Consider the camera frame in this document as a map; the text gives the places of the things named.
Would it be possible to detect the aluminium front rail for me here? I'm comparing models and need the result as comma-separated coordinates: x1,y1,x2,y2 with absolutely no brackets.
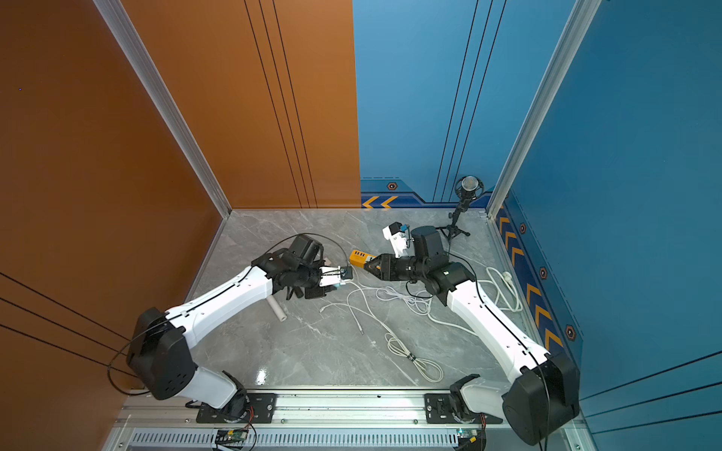
115,388,588,430

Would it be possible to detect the white electric toothbrush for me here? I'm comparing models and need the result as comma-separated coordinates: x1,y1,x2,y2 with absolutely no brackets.
266,295,288,321

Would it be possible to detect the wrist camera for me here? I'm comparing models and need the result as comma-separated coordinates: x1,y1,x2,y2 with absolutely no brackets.
383,222,411,259
319,272,345,287

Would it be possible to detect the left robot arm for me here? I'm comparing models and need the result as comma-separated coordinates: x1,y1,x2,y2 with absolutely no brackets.
126,234,353,422

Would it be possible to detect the beige cable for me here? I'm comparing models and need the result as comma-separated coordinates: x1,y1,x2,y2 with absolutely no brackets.
384,331,446,384

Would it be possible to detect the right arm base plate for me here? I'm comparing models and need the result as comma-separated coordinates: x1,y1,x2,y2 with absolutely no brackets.
423,393,504,425

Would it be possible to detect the green circuit board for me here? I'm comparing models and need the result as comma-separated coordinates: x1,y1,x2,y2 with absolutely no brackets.
214,428,249,447
456,428,484,443

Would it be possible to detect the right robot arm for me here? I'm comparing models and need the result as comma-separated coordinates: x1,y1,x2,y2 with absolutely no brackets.
364,222,580,445

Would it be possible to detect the right green circuit board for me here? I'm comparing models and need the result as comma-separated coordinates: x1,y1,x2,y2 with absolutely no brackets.
456,428,484,443

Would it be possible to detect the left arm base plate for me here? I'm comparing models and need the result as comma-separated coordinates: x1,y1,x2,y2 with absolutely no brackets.
196,393,278,425

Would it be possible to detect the orange power strip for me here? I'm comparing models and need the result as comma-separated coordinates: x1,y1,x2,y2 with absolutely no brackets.
349,250,374,269

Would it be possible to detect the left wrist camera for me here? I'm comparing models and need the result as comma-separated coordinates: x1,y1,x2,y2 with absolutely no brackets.
319,272,345,287

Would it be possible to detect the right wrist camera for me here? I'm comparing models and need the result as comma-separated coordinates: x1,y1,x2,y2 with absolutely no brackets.
383,222,411,259

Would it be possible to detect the white usb cable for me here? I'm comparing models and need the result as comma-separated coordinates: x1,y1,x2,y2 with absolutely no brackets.
319,275,441,339

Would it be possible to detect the left green circuit board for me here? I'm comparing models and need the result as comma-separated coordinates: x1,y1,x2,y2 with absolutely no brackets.
214,428,249,447

